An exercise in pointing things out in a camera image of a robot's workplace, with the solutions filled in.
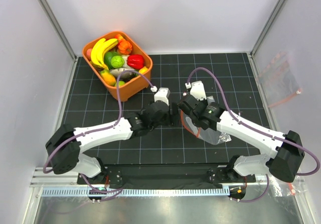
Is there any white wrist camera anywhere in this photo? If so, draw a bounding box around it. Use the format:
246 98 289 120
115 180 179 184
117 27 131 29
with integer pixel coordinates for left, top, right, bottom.
185 81 207 100
154 87 170 106

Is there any light green round fruit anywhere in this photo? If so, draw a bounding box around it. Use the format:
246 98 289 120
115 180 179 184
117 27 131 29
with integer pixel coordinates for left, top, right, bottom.
110 56 125 69

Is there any orange plastic basket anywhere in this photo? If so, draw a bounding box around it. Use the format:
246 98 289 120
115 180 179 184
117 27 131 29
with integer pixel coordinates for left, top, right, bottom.
82 31 153 101

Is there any pink peach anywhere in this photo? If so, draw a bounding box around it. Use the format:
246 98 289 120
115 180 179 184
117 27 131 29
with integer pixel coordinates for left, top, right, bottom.
86 48 92 61

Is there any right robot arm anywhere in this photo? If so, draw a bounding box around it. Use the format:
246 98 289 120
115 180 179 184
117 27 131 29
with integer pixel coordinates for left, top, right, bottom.
178 94 305 183

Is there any yellow banana bunch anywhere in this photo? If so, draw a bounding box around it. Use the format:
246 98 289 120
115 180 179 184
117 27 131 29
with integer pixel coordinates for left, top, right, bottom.
91 38 118 70

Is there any red bell pepper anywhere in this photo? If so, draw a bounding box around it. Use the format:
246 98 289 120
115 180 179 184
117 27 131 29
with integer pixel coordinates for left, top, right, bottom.
127 54 144 70

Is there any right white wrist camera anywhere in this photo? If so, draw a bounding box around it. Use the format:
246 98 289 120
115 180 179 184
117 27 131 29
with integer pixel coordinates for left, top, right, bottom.
185 81 207 100

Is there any clear zip bag red zipper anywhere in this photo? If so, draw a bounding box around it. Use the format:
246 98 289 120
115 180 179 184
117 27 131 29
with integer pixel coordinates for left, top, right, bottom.
181 96 231 145

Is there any yellow lemon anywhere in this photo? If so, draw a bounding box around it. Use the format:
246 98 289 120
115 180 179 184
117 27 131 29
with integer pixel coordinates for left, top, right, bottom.
138 66 148 74

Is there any grey beige fish toy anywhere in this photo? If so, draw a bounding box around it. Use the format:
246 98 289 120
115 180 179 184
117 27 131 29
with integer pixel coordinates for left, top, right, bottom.
109 68 134 79

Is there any spare zip bags pile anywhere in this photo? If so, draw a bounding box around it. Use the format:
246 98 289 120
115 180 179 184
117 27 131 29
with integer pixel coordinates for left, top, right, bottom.
269 176 307 197

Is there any black grid mat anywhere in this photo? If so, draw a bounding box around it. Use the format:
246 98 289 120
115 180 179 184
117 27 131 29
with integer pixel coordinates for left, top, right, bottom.
62 53 269 164

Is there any small orange pumpkin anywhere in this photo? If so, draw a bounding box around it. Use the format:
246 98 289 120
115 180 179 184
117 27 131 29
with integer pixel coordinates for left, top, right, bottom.
117 40 133 55

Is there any green lime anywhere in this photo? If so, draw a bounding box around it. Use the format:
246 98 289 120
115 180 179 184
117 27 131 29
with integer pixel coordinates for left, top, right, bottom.
115 80 125 87

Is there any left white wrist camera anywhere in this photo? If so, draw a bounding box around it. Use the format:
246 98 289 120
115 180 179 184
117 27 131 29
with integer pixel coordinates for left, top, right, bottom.
154 87 170 106

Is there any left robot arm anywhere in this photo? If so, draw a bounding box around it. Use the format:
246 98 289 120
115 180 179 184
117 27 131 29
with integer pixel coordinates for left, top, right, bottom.
46 100 180 184

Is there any slotted cable duct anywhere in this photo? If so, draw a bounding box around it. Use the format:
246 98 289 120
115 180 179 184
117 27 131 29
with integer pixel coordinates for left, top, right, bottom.
41 186 230 197

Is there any green bell pepper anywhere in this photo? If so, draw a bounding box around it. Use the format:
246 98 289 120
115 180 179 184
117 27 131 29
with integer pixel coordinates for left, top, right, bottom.
104 51 118 69

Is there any orange yellow mango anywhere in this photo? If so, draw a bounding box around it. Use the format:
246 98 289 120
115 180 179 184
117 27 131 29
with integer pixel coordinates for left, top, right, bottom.
100 69 116 86

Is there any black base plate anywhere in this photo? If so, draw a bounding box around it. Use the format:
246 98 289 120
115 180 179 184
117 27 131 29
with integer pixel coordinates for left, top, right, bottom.
88 163 256 190

